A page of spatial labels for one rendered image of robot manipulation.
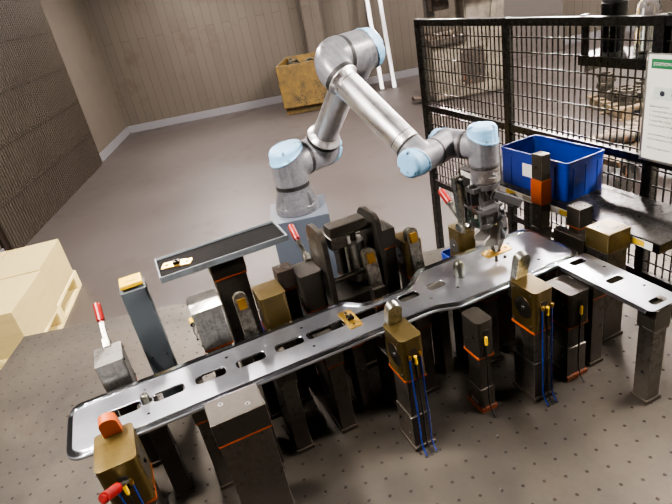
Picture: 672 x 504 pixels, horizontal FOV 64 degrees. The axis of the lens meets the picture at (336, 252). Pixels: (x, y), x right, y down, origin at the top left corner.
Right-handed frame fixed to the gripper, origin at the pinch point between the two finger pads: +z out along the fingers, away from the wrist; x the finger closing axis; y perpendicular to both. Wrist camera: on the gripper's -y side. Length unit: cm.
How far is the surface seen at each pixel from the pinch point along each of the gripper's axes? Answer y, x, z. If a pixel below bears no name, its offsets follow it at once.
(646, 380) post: -13.0, 39.3, 27.6
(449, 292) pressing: 19.7, 5.4, 4.6
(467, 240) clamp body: 0.5, -13.1, 3.2
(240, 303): 71, -13, -5
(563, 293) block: -3.9, 21.2, 7.0
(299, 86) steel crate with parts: -179, -695, 65
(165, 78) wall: -9, -883, 27
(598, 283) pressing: -11.1, 25.3, 5.0
